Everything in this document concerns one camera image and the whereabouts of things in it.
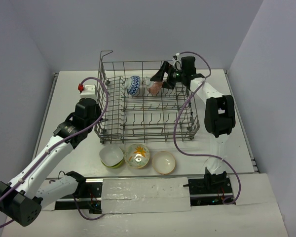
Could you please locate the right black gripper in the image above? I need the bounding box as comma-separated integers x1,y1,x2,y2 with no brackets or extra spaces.
151,61,186,89

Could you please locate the red patterned bowl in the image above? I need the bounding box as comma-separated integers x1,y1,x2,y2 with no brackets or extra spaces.
146,79,163,95

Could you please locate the blue zigzag bowl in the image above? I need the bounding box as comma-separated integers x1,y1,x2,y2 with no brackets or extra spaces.
124,76,141,96

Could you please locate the grey wire dish rack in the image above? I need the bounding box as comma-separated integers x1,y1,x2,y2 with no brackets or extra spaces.
94,50,200,144

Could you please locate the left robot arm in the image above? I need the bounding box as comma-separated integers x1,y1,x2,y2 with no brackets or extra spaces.
0,98,104,227

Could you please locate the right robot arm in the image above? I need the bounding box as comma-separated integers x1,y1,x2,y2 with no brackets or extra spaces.
150,51,236,153

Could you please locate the white green square bowl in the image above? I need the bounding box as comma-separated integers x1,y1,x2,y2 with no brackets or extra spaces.
99,145,124,168

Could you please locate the yellow star pattern bowl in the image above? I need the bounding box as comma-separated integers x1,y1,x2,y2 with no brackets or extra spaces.
124,143,150,169

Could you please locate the plain white orange-rimmed bowl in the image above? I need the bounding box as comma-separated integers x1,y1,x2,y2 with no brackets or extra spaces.
152,151,176,175

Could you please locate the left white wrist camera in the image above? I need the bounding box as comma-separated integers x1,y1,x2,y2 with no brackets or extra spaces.
80,84,97,100

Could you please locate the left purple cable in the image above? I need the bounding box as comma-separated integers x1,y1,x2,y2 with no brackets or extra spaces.
0,77,109,232

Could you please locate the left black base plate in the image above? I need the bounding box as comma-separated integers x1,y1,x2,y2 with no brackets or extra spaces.
51,180,103,215

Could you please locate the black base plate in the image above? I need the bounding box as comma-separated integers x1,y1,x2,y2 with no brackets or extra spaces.
51,180,103,215
184,177,234,206

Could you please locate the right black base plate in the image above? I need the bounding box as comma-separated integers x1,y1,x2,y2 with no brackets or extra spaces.
184,177,234,206

